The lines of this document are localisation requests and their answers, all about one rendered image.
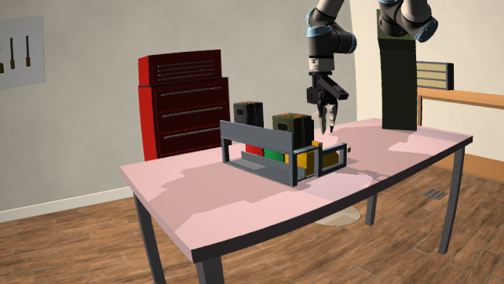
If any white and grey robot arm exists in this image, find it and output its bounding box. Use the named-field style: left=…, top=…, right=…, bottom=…
left=306, top=0, right=438, bottom=100

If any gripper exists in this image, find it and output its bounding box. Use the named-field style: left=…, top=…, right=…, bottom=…
left=306, top=71, right=338, bottom=135

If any red open bin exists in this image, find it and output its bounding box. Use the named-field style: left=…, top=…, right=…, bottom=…
left=246, top=144, right=264, bottom=157

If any yellow bin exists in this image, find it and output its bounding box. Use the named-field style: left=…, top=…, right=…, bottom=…
left=285, top=150, right=339, bottom=176

